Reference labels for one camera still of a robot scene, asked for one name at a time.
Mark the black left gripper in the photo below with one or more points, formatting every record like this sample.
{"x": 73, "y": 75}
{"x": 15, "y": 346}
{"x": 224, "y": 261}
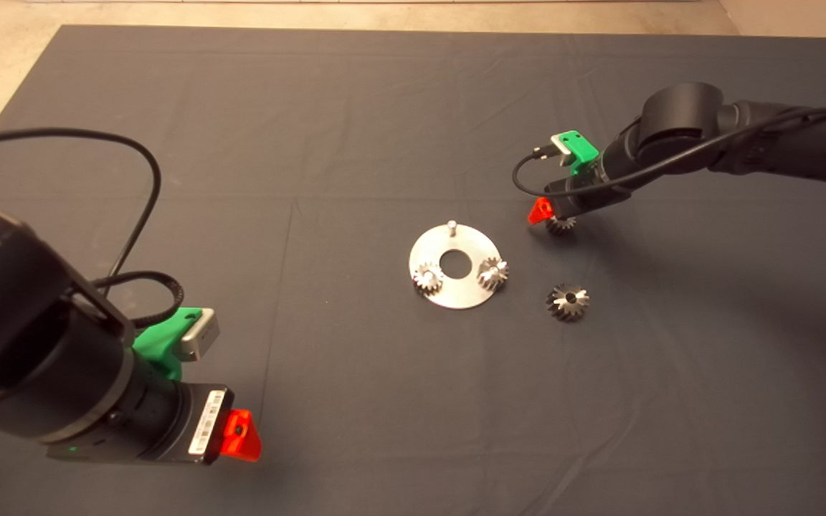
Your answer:
{"x": 169, "y": 428}

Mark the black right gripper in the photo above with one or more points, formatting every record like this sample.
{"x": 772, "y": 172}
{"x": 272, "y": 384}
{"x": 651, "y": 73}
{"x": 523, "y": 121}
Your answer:
{"x": 589, "y": 193}

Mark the small dark steel gear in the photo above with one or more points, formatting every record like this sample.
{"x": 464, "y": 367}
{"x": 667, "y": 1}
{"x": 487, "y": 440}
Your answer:
{"x": 562, "y": 227}

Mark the large steel gear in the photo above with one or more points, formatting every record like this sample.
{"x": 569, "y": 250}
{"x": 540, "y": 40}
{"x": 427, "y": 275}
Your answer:
{"x": 560, "y": 304}

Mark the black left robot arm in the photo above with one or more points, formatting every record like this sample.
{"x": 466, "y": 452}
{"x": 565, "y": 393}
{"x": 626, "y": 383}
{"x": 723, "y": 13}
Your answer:
{"x": 11, "y": 315}

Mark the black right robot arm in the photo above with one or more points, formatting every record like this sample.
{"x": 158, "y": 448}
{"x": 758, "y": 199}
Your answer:
{"x": 779, "y": 143}

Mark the small shiny steel gear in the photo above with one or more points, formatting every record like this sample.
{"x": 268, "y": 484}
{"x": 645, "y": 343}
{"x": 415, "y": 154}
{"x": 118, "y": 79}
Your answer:
{"x": 427, "y": 279}
{"x": 493, "y": 274}

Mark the round metal plate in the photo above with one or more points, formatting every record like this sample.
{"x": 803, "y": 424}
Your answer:
{"x": 456, "y": 294}

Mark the dark grey table cloth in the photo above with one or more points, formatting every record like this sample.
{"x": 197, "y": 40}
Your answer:
{"x": 312, "y": 107}

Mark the right silver camera box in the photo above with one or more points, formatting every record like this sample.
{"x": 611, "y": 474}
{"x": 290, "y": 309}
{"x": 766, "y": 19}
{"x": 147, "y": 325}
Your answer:
{"x": 562, "y": 145}

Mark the silver camera box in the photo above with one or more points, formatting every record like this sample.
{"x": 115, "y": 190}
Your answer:
{"x": 198, "y": 337}
{"x": 562, "y": 145}

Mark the right green camera mount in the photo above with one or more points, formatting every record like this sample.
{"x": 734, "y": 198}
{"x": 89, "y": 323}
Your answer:
{"x": 584, "y": 150}

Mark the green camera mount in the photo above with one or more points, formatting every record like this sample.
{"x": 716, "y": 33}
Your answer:
{"x": 584, "y": 150}
{"x": 160, "y": 349}

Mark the left silver camera box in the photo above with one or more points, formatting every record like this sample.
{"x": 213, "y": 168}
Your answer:
{"x": 198, "y": 337}

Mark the left green camera mount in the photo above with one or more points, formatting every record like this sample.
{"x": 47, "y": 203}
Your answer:
{"x": 160, "y": 349}

